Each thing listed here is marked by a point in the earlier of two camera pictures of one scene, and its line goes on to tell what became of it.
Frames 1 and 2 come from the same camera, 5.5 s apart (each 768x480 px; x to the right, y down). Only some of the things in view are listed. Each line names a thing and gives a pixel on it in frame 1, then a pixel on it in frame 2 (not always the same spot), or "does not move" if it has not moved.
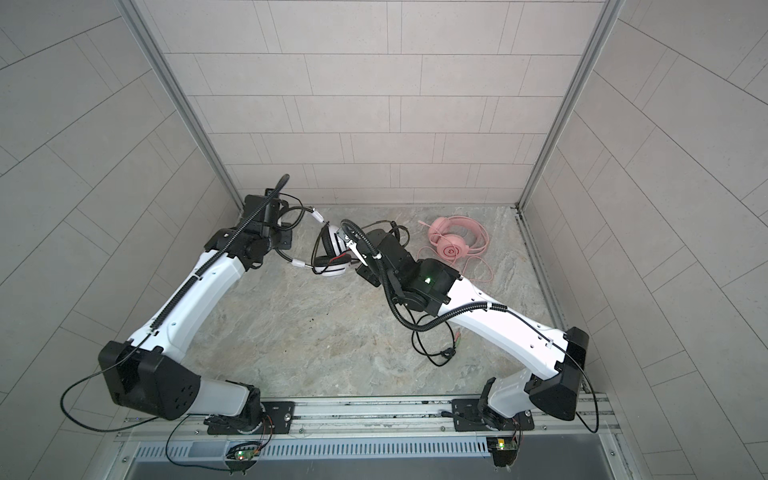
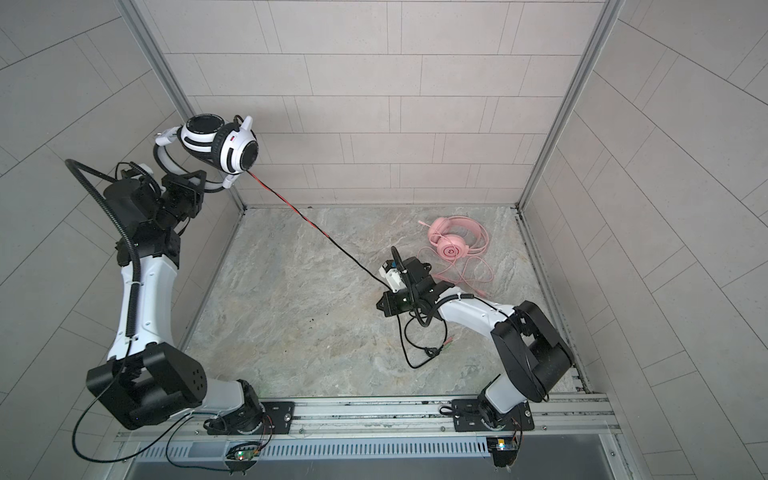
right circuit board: [504, 450] does not move
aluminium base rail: [518, 420] does not move
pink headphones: [456, 237] does not move
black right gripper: [367, 273] -> [391, 308]
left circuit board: [246, 454] does not move
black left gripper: [285, 229] -> [178, 187]
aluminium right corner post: [573, 94] does not move
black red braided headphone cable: [408, 315] -> [407, 321]
